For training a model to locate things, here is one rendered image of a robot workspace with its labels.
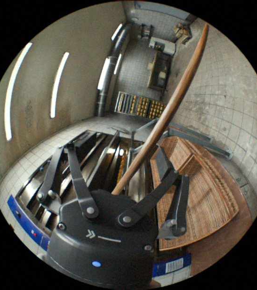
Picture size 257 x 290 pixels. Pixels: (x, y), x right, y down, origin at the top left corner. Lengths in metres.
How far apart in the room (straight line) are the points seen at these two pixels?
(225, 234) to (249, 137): 0.95
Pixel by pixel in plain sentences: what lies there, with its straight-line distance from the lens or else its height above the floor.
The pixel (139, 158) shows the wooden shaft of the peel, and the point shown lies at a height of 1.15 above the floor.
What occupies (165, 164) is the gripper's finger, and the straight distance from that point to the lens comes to 0.15.
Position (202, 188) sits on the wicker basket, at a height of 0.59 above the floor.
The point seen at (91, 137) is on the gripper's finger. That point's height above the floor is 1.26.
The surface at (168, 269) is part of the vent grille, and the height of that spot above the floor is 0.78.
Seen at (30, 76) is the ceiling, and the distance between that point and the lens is 1.56.
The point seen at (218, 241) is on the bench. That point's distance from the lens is 0.75.
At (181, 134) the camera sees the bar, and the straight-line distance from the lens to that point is 0.70.
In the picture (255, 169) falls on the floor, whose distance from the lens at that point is 1.20.
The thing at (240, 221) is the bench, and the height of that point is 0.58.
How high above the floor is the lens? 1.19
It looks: 2 degrees down
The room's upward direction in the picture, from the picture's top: 77 degrees counter-clockwise
